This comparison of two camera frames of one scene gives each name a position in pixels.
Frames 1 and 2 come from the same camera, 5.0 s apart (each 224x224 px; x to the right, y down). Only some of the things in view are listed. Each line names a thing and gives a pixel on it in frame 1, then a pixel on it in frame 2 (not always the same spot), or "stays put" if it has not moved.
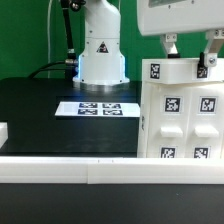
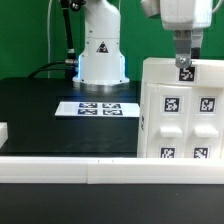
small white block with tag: [162, 71] stays put
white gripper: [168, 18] → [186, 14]
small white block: [169, 122] stays put
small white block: [206, 122] stays put
